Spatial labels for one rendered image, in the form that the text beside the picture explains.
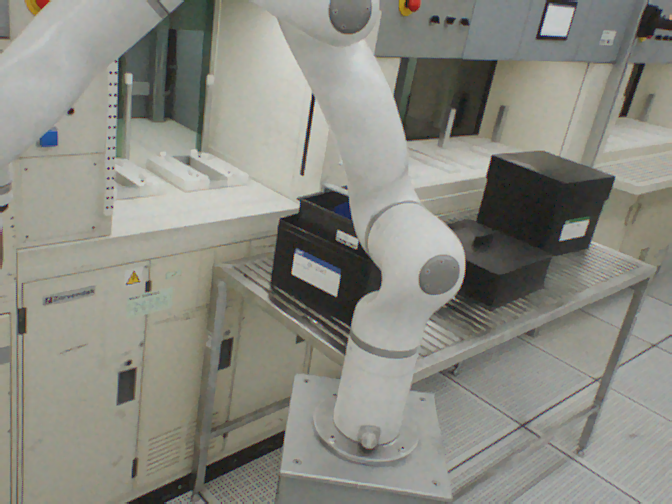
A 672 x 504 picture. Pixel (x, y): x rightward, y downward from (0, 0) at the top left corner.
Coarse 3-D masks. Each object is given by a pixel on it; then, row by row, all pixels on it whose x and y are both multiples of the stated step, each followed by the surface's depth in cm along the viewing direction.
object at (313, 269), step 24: (288, 216) 164; (288, 240) 161; (312, 240) 156; (288, 264) 162; (312, 264) 158; (336, 264) 153; (360, 264) 149; (288, 288) 164; (312, 288) 159; (336, 288) 155; (360, 288) 151; (336, 312) 156
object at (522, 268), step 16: (448, 224) 199; (464, 224) 201; (480, 224) 204; (464, 240) 189; (480, 240) 186; (496, 240) 193; (512, 240) 195; (480, 256) 180; (496, 256) 182; (512, 256) 184; (528, 256) 186; (544, 256) 188; (464, 272) 177; (480, 272) 174; (496, 272) 172; (512, 272) 175; (528, 272) 182; (544, 272) 190; (464, 288) 178; (480, 288) 175; (496, 288) 172; (512, 288) 179; (528, 288) 187; (480, 304) 175; (496, 304) 176
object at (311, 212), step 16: (320, 192) 167; (336, 192) 170; (304, 208) 160; (320, 208) 157; (304, 224) 161; (320, 224) 158; (336, 224) 155; (352, 224) 152; (336, 240) 156; (352, 240) 153; (368, 256) 152
